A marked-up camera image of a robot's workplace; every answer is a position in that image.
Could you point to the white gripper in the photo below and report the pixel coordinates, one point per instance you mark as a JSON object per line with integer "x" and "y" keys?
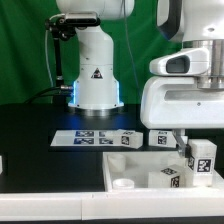
{"x": 175, "y": 99}

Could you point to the black camera stand pole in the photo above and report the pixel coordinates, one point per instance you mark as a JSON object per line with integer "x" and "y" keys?
{"x": 59, "y": 99}

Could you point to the white square tabletop tray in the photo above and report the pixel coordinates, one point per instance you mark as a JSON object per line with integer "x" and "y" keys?
{"x": 143, "y": 171}

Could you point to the black camera on stand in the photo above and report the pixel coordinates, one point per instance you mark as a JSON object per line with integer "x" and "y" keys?
{"x": 63, "y": 26}

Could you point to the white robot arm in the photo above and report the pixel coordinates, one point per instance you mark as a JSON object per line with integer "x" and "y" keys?
{"x": 193, "y": 23}

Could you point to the white front fence rail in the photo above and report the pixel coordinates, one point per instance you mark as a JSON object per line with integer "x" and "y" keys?
{"x": 195, "y": 202}

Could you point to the white marker sheet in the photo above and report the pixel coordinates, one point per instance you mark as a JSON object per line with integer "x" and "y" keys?
{"x": 80, "y": 138}

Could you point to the white left fence block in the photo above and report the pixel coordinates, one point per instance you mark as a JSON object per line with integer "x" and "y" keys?
{"x": 1, "y": 164}

